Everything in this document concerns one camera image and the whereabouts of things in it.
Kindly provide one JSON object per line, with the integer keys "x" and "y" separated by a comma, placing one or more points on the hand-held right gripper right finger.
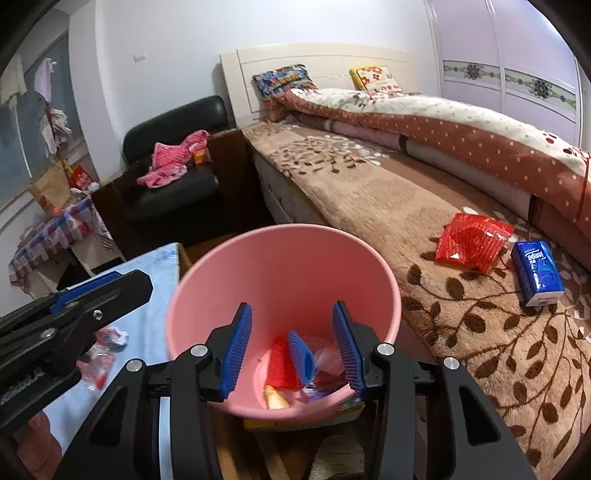
{"x": 348, "y": 350}

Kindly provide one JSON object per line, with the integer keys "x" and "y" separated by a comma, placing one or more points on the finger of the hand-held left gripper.
{"x": 120, "y": 293}
{"x": 87, "y": 288}

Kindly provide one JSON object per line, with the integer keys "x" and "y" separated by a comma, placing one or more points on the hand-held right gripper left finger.
{"x": 238, "y": 350}

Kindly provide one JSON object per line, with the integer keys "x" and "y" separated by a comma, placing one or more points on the pink wrapper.
{"x": 111, "y": 338}

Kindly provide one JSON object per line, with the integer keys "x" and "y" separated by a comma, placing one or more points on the red foam fruit net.
{"x": 281, "y": 369}

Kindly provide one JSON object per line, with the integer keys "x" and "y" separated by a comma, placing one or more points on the yellow plastic bag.
{"x": 276, "y": 398}

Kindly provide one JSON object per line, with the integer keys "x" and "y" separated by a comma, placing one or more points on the clear wrapper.
{"x": 94, "y": 367}

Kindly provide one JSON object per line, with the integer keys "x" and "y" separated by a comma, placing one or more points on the pink plastic bucket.
{"x": 277, "y": 277}

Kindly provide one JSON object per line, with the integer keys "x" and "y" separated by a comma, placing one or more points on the person's left hand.
{"x": 39, "y": 443}

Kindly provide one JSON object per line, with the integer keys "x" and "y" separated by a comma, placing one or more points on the white side table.
{"x": 92, "y": 254}

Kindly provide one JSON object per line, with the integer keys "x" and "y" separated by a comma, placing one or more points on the light blue floral tablecloth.
{"x": 147, "y": 323}

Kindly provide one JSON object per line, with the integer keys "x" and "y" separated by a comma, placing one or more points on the checkered table cover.
{"x": 55, "y": 230}

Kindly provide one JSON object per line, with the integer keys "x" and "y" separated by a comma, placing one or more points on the brown paper bag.
{"x": 48, "y": 191}

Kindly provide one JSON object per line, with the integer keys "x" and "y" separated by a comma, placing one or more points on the red gift bag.
{"x": 82, "y": 177}

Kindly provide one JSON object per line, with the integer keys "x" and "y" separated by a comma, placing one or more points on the black leather armchair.
{"x": 175, "y": 194}

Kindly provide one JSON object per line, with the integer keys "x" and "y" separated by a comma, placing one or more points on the pink dotted clothes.
{"x": 166, "y": 161}

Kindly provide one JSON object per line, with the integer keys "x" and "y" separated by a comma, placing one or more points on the small orange box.
{"x": 202, "y": 157}

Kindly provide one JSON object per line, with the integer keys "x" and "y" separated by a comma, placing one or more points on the brown leaf-print blanket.
{"x": 392, "y": 194}

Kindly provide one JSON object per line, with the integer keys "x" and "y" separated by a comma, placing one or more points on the hanging bundle of clothes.
{"x": 57, "y": 127}

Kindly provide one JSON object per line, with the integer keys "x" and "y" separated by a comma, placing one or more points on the shiny red packet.
{"x": 471, "y": 240}

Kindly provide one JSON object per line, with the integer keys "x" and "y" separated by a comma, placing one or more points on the blue tissue pack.
{"x": 538, "y": 272}

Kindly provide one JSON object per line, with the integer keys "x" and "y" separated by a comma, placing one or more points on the pale pink hanging cloth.
{"x": 44, "y": 81}

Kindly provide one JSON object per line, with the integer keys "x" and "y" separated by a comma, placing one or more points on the white hanging cloth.
{"x": 11, "y": 83}

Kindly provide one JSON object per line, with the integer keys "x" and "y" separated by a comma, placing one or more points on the white wooden bed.
{"x": 240, "y": 83}

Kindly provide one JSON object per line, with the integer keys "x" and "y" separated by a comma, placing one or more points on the polka-dot floral quilt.
{"x": 461, "y": 124}

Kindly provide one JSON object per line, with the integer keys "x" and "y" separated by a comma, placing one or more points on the colourful patterned pillow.
{"x": 281, "y": 81}

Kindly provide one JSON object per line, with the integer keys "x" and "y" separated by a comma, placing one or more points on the yellow flower pillow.
{"x": 374, "y": 76}

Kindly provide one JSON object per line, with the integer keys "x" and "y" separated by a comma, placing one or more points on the lilac sliding-door wardrobe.
{"x": 466, "y": 37}

